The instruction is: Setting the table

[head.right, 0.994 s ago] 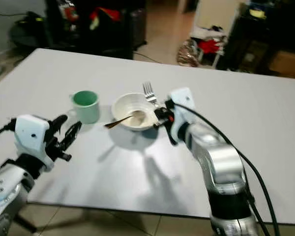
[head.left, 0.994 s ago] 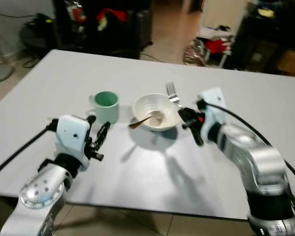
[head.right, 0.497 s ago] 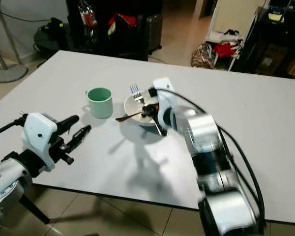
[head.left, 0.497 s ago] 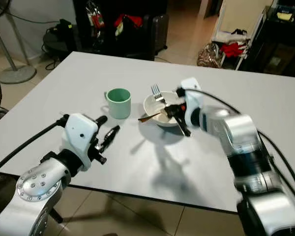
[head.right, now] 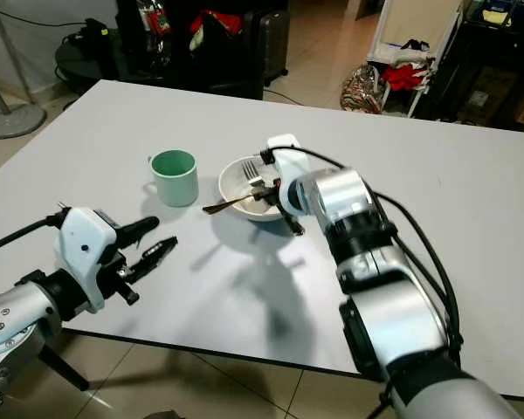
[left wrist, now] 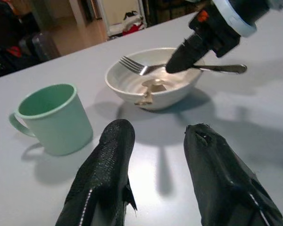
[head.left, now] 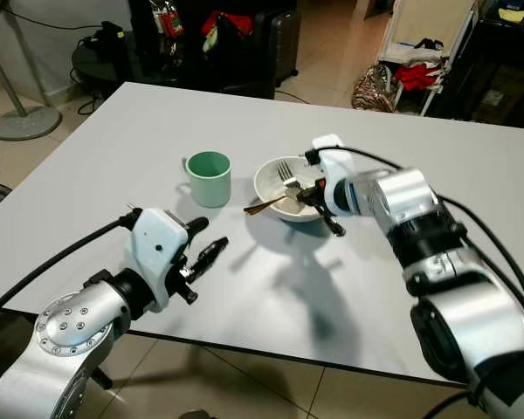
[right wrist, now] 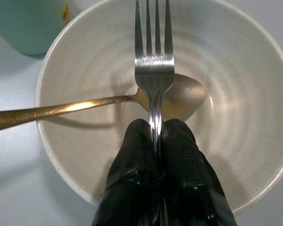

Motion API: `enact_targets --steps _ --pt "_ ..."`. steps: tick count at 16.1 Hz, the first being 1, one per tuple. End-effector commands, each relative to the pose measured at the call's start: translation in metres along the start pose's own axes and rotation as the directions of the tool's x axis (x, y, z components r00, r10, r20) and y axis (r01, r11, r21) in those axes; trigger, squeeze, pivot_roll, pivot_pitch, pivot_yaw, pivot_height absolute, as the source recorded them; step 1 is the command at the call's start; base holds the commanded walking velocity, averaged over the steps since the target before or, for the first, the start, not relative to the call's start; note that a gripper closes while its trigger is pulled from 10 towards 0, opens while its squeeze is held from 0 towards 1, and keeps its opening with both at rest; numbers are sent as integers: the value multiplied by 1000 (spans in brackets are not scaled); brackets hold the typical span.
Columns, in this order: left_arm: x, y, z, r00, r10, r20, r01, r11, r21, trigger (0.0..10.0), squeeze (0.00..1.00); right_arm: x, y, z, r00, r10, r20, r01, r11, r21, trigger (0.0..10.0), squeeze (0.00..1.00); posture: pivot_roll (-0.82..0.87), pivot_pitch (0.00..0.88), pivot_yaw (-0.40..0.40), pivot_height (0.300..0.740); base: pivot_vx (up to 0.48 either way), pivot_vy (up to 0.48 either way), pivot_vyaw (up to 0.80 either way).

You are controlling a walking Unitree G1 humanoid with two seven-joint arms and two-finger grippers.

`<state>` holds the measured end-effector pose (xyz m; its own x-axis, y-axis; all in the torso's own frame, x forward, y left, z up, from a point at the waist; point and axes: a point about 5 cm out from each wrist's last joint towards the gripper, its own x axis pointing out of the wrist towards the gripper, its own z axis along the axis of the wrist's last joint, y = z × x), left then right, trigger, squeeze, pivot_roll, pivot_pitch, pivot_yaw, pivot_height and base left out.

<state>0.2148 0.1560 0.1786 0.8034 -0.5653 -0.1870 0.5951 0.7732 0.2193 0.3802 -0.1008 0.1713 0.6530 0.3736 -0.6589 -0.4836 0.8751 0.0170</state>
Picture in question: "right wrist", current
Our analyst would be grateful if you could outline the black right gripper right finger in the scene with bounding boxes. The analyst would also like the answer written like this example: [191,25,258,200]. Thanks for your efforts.
[159,118,238,226]

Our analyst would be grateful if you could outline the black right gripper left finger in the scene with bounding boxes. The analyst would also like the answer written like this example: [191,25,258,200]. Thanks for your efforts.
[91,118,161,226]

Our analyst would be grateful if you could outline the silver metal fork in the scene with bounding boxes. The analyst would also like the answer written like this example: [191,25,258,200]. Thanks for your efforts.
[134,0,175,170]

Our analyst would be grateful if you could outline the gold metal spoon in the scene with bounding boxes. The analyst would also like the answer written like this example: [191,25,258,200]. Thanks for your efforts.
[0,73,207,134]

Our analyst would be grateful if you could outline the white ceramic bowl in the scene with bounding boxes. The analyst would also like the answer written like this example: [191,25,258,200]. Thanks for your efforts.
[35,0,283,211]

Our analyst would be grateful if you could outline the green cup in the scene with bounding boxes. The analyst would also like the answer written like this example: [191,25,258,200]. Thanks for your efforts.
[0,0,73,57]

